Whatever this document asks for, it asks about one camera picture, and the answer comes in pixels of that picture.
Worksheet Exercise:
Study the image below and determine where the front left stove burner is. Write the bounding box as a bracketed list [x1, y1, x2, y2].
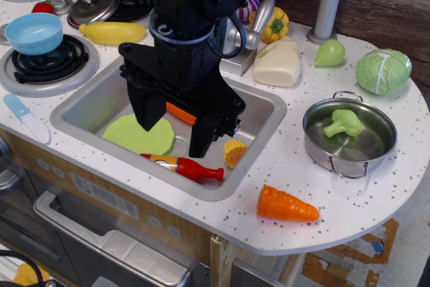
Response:
[1, 35, 99, 98]

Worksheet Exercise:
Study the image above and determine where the grey stove knob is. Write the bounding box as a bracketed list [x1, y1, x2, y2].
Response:
[47, 0, 74, 16]

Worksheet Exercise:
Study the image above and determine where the steel pot lid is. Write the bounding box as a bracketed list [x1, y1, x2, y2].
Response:
[68, 0, 120, 27]

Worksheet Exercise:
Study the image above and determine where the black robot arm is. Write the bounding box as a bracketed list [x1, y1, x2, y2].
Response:
[118, 0, 247, 158]

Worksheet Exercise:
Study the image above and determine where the orange carrot with green top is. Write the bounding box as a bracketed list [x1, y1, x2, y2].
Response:
[166, 102, 196, 125]

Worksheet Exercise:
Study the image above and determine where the orange toy carrot chunk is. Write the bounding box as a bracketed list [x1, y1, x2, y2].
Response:
[257, 184, 320, 222]

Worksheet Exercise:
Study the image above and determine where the grey oven door handle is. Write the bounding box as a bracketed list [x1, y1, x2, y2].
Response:
[34, 192, 194, 286]

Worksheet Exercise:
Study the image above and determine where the purple toy onion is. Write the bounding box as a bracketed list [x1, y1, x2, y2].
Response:
[236, 0, 260, 22]

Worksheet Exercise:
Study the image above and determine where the yellow toy corn piece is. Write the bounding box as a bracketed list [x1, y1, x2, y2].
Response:
[223, 139, 248, 169]

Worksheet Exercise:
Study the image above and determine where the black cable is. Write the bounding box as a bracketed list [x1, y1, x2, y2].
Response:
[0, 249, 51, 287]

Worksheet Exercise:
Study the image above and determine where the blue and white toy knife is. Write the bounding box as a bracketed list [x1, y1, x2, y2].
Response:
[3, 94, 50, 144]

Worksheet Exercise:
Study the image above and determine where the yellow toy squash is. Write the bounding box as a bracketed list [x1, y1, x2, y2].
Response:
[79, 22, 146, 45]

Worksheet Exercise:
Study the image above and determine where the silver toy faucet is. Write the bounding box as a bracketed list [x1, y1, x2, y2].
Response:
[219, 0, 275, 76]

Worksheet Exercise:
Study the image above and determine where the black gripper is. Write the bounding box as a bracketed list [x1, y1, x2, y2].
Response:
[118, 28, 245, 158]

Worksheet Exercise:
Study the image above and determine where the steel sink basin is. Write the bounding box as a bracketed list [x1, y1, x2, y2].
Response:
[50, 58, 287, 200]

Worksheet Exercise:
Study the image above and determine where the back right stove burner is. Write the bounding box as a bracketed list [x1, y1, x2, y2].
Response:
[67, 0, 155, 30]

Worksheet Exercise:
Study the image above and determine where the green toy plate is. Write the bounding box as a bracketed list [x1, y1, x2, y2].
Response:
[102, 114, 175, 155]

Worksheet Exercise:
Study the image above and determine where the light green toy pear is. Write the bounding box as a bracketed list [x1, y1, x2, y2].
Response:
[314, 40, 346, 67]

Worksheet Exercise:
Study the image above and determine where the yellow object on floor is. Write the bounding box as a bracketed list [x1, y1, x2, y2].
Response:
[13, 263, 38, 286]

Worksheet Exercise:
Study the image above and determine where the grey metal pole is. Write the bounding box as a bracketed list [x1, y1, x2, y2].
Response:
[307, 0, 340, 45]

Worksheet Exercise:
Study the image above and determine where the yellow toy bell pepper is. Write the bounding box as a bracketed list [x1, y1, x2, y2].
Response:
[261, 7, 290, 44]

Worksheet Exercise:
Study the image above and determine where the red toy ketchup bottle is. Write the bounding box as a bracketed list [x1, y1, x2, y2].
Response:
[140, 153, 224, 182]

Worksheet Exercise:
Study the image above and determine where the green toy broccoli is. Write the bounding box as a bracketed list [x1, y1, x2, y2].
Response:
[323, 110, 363, 138]

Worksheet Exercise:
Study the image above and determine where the blue toy bowl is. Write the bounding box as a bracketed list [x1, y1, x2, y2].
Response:
[5, 13, 63, 56]

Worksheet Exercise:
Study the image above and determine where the steel pan with handles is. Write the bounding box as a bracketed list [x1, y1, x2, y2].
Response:
[302, 91, 397, 179]

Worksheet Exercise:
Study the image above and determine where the cream toy bottle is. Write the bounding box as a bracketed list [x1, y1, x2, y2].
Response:
[251, 36, 301, 87]

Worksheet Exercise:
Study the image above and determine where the green toy cabbage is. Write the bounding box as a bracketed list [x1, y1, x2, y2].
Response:
[355, 48, 413, 95]

